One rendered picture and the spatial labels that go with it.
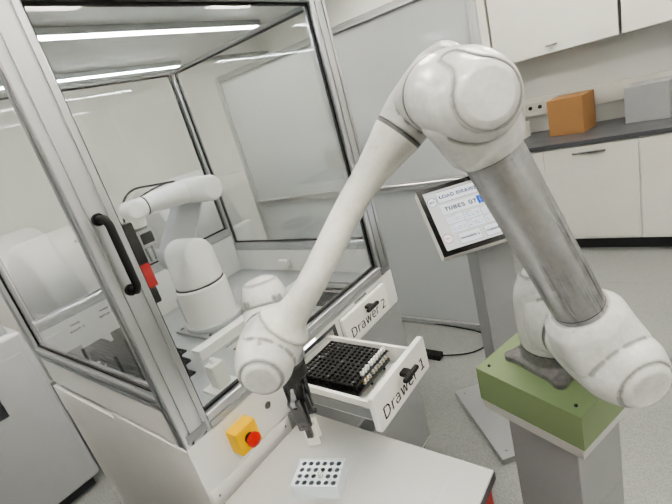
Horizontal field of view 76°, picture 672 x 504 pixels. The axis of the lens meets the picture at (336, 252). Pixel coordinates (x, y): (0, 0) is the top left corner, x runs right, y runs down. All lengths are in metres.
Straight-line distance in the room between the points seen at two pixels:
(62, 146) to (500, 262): 1.62
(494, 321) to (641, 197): 2.07
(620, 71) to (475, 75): 3.79
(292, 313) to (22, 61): 0.68
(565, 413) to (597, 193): 2.86
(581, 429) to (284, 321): 0.72
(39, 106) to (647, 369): 1.21
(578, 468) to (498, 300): 0.90
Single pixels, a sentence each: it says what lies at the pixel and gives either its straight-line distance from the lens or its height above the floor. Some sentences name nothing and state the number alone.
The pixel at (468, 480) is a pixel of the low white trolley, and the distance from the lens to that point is 1.15.
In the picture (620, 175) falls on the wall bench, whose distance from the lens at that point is 3.82.
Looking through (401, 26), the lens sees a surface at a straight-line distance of 2.69.
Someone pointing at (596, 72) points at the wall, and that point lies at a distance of 4.42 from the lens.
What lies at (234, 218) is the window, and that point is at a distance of 1.22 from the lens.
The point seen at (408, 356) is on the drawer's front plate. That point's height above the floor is 0.92.
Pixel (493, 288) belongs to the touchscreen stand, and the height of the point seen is 0.70.
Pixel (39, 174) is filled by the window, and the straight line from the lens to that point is 1.12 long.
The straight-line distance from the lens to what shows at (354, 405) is 1.22.
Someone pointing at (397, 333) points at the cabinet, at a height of 0.67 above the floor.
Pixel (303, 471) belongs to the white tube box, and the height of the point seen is 0.80.
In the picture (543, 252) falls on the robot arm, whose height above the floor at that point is 1.30.
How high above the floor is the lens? 1.62
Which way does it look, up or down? 18 degrees down
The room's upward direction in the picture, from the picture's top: 16 degrees counter-clockwise
